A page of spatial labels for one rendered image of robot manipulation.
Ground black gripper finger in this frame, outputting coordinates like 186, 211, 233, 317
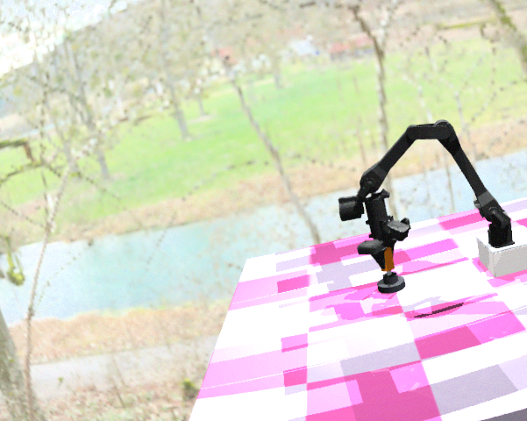
370, 247, 387, 269
383, 239, 397, 253

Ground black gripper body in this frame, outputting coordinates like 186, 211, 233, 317
357, 214, 394, 255

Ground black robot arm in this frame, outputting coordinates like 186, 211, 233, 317
338, 119, 516, 249

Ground orange knob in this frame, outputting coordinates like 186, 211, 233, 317
381, 247, 395, 272

